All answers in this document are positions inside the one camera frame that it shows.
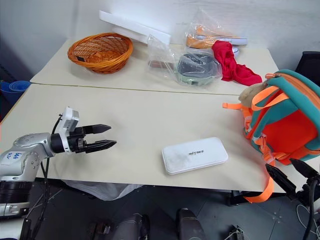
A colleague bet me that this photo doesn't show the white floor cable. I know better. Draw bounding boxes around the white floor cable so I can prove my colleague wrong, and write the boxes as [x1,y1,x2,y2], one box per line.
[295,202,320,227]

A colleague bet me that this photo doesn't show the beige fluffy plush toy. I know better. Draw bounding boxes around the beige fluffy plush toy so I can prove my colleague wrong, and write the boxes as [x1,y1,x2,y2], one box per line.
[238,83,267,106]

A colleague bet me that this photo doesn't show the white plastic bag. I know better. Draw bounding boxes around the white plastic bag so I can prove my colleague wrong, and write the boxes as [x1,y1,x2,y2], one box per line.
[62,179,144,202]

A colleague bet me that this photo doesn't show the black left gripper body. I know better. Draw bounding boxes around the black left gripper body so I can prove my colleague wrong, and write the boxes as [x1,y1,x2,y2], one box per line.
[67,126,89,154]

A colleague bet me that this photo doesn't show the clear bag with grey item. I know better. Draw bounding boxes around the clear bag with grey item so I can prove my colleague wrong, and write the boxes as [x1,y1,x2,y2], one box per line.
[146,33,224,87]

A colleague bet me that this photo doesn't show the orange wicker basket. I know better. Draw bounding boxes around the orange wicker basket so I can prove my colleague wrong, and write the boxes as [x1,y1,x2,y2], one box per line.
[67,32,134,75]

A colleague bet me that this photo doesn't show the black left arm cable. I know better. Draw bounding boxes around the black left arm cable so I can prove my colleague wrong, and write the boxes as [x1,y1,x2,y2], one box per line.
[23,113,63,240]

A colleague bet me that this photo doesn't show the white foam board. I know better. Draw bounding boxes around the white foam board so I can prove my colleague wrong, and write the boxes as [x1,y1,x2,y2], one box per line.
[97,9,172,46]

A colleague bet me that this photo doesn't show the dark rounded shape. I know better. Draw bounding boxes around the dark rounded shape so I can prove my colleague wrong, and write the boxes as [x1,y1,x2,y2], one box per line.
[115,213,151,240]
[175,207,206,240]

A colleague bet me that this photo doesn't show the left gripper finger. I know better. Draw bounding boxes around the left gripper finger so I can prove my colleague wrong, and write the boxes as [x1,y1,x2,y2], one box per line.
[83,123,112,135]
[85,140,118,154]

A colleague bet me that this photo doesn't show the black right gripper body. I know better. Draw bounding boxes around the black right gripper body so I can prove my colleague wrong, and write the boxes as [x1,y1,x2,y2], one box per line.
[296,174,320,207]

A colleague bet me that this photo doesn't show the teal and orange backpack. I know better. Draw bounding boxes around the teal and orange backpack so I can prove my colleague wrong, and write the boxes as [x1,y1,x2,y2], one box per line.
[222,69,320,205]

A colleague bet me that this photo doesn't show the black office chair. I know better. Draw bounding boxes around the black office chair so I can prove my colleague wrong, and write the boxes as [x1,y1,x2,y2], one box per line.
[294,50,320,81]

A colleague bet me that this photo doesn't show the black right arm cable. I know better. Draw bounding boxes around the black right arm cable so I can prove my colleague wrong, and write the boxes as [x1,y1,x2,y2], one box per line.
[301,178,320,240]

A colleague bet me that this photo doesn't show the clear bag with orange shoes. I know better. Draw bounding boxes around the clear bag with orange shoes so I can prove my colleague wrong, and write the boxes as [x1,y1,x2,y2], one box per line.
[184,7,249,52]

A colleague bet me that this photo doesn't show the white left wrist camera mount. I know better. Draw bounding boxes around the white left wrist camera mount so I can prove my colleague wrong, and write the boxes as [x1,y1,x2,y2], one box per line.
[59,106,80,153]

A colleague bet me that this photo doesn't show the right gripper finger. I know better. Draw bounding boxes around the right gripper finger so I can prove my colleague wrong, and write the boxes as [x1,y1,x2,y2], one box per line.
[265,163,298,199]
[289,157,320,179]

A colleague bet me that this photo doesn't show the black table leg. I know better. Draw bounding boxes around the black table leg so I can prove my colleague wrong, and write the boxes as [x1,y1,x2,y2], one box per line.
[225,190,253,207]

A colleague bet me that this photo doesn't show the white box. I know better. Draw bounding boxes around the white box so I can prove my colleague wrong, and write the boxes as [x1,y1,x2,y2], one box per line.
[161,136,229,176]

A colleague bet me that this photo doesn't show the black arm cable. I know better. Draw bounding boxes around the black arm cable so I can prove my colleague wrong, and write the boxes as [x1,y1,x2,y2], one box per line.
[23,113,63,240]
[301,178,320,240]

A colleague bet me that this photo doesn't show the red cloth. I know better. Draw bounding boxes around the red cloth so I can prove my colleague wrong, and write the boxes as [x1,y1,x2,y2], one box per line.
[211,39,263,86]

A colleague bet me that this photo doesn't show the blue bucket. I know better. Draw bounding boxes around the blue bucket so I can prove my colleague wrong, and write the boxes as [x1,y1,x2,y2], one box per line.
[0,80,32,107]

